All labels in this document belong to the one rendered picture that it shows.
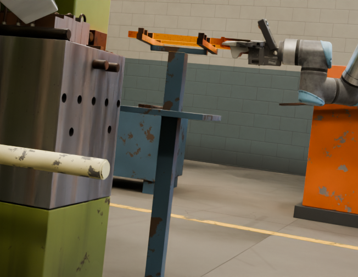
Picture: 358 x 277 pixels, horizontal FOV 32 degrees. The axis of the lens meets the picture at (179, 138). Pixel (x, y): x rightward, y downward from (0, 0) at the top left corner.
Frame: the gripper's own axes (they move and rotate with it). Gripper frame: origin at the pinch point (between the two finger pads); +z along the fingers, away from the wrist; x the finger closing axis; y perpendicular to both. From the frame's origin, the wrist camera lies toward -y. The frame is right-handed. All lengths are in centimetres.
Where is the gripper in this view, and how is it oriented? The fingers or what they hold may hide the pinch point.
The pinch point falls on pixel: (227, 41)
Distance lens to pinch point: 228.9
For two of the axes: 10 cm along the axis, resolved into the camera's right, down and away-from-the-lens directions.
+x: 2.7, -1.9, 9.4
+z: -9.6, -1.0, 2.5
